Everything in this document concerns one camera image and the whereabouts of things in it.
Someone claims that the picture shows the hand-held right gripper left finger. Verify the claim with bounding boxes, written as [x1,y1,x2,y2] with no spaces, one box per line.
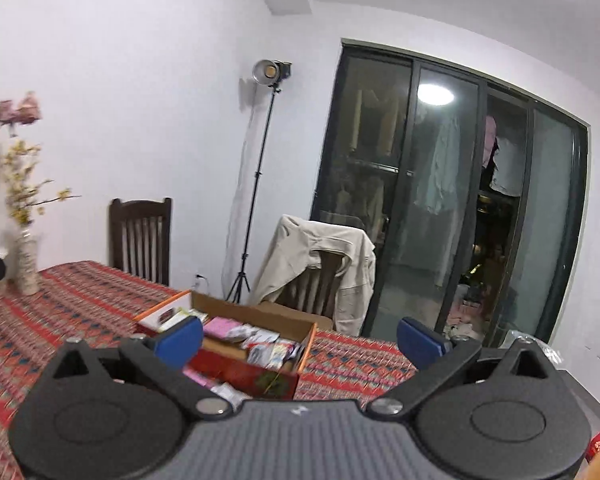
[39,316,235,419]

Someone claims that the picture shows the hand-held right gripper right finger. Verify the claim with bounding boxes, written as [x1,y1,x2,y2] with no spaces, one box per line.
[366,316,565,419]

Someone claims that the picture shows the pile of snack packets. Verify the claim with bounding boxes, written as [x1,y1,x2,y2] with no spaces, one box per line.
[157,307,306,408]

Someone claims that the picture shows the red cardboard box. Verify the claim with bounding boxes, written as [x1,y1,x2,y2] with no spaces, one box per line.
[134,290,318,402]

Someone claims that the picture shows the small floral vase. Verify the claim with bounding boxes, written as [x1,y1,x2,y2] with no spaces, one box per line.
[15,230,41,296]

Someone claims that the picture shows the red patterned tablecloth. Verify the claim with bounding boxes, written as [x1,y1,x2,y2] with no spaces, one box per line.
[0,260,423,480]

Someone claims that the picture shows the dark wooden chair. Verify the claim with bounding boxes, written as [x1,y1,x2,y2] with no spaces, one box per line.
[109,197,173,287]

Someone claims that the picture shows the yellow flower sprigs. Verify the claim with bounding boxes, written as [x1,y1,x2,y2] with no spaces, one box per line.
[2,140,81,233]

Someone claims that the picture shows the plain cardboard carton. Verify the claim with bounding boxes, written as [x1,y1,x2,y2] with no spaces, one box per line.
[257,301,333,332]

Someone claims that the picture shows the brown chair under jacket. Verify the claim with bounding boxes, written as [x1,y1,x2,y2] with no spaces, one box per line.
[282,250,346,318]

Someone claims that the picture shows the beige jacket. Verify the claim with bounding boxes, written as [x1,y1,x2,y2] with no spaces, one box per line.
[252,214,377,336]

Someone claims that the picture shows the dried pink roses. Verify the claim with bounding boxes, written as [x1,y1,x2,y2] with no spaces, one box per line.
[0,45,43,196]

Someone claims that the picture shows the black sliding glass door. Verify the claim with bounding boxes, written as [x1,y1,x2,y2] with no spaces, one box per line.
[310,37,593,348]

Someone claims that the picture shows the white hanging garment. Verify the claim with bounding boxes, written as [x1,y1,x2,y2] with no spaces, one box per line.
[489,132,528,197]

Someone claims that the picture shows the pink hanging garment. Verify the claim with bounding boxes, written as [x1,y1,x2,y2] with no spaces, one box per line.
[482,115,499,168]

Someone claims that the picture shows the studio light on stand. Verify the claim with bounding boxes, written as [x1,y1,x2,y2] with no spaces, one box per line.
[223,58,293,305]

